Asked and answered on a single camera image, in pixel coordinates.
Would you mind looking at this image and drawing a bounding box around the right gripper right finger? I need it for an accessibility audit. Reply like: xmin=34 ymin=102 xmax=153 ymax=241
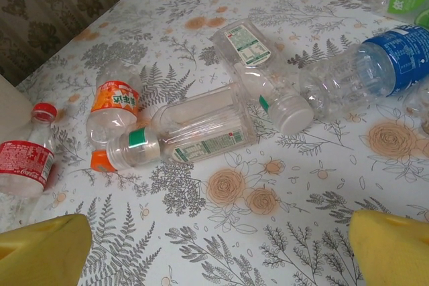
xmin=349 ymin=208 xmax=429 ymax=286

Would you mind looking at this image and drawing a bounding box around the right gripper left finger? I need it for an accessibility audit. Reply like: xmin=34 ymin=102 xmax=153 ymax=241
xmin=0 ymin=213 xmax=94 ymax=286

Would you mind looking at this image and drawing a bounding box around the Coca-Cola bottle red cap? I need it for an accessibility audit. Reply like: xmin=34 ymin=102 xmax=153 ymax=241
xmin=0 ymin=102 xmax=57 ymax=197

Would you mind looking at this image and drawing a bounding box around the orange label orange cap bottle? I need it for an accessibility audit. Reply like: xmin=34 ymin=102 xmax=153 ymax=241
xmin=85 ymin=60 xmax=143 ymax=173

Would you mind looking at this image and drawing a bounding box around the Pocari Sweat bottle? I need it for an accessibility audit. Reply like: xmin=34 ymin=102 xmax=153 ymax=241
xmin=297 ymin=25 xmax=429 ymax=120

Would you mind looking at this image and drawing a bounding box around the clear bottle green neck ring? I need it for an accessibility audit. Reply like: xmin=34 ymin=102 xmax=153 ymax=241
xmin=106 ymin=81 xmax=258 ymax=170

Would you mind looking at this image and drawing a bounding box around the clear bottle white cap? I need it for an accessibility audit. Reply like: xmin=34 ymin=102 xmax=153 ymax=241
xmin=212 ymin=19 xmax=315 ymax=135

